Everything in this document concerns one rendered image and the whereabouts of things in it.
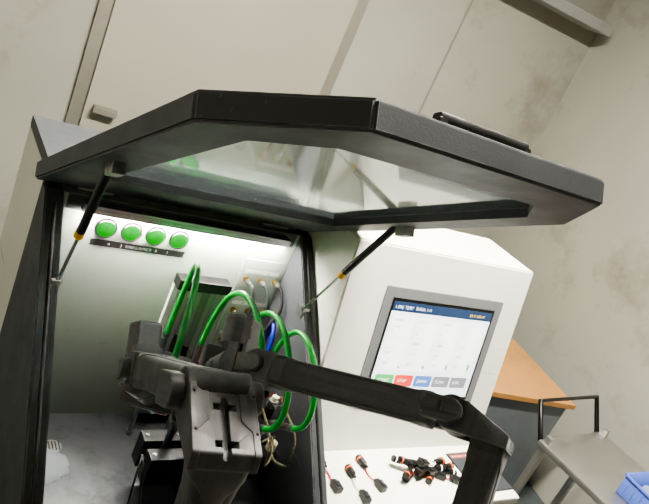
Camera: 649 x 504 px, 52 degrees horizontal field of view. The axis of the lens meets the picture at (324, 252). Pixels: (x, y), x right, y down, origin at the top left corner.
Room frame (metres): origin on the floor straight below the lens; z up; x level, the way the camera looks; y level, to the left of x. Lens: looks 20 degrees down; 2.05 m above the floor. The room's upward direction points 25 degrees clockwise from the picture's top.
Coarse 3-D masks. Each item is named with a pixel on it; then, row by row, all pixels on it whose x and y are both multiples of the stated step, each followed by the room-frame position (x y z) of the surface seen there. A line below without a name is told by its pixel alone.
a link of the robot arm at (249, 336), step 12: (228, 324) 1.18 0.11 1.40; (240, 324) 1.18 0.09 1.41; (252, 324) 1.18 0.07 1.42; (228, 336) 1.16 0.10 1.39; (240, 336) 1.16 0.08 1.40; (252, 336) 1.17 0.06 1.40; (252, 348) 1.16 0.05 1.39; (240, 360) 1.11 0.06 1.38; (252, 360) 1.09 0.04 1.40; (240, 372) 1.11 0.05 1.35
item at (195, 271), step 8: (192, 272) 1.39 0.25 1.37; (200, 272) 1.28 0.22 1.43; (184, 288) 1.42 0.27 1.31; (192, 288) 1.22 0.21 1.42; (184, 296) 1.43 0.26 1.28; (192, 296) 1.20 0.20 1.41; (176, 304) 1.44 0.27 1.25; (192, 304) 1.19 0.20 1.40; (176, 312) 1.44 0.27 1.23; (184, 320) 1.16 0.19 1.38; (168, 328) 1.44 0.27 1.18; (184, 328) 1.14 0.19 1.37; (168, 336) 1.44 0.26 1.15; (184, 336) 1.14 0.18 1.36; (176, 344) 1.12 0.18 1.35; (176, 352) 1.11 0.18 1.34
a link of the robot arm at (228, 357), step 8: (224, 344) 1.17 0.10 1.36; (232, 344) 1.15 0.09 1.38; (240, 344) 1.15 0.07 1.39; (224, 352) 1.13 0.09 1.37; (232, 352) 1.14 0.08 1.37; (216, 360) 1.13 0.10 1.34; (224, 360) 1.12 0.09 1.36; (232, 360) 1.13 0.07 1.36; (224, 368) 1.11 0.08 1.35; (232, 368) 1.11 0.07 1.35
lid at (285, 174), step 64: (128, 128) 0.92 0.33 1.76; (192, 128) 0.79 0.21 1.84; (256, 128) 0.77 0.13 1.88; (320, 128) 0.75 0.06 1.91; (384, 128) 0.75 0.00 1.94; (448, 128) 0.82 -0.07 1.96; (128, 192) 1.37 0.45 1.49; (192, 192) 1.35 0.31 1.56; (256, 192) 1.31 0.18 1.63; (320, 192) 1.24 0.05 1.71; (384, 192) 1.18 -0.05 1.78; (448, 192) 1.12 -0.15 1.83; (512, 192) 0.98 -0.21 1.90; (576, 192) 0.98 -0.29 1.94
